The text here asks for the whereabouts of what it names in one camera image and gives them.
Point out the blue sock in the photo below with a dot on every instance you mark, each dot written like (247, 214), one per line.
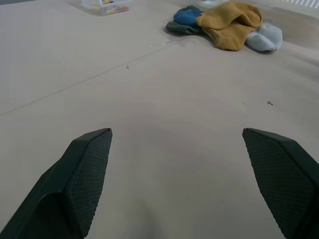
(186, 17)

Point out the clear plastic container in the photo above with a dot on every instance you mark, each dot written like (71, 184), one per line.
(104, 5)

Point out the dark green sock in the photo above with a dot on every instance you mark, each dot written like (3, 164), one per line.
(180, 28)

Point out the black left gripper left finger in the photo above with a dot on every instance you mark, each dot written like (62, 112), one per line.
(74, 184)

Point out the mustard yellow sock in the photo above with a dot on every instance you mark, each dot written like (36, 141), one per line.
(228, 26)

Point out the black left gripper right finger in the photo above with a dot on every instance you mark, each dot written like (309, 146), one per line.
(281, 179)

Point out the light grey sock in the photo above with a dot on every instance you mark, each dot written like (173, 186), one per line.
(265, 37)

